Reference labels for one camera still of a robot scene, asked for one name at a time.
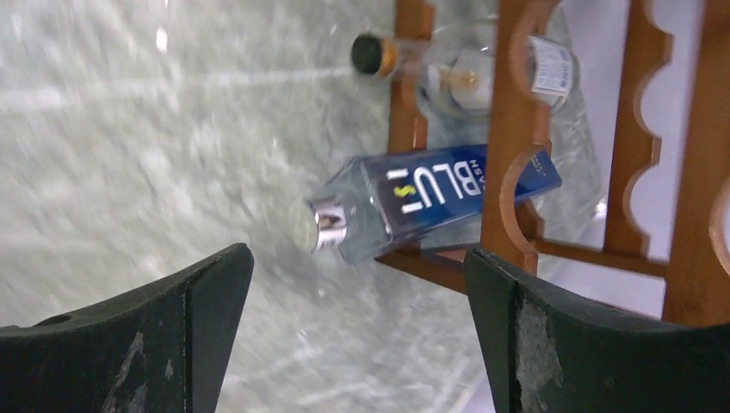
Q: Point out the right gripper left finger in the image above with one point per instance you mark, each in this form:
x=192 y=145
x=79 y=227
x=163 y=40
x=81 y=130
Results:
x=162 y=347

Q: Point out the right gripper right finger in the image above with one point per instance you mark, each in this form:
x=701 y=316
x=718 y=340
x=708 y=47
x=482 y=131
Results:
x=547 y=349

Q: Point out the clear bottle blue label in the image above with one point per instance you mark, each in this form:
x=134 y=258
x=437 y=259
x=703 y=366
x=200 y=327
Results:
x=376 y=204

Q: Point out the clear bottle lower rack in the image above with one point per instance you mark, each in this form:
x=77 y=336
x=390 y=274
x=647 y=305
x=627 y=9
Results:
x=454 y=75

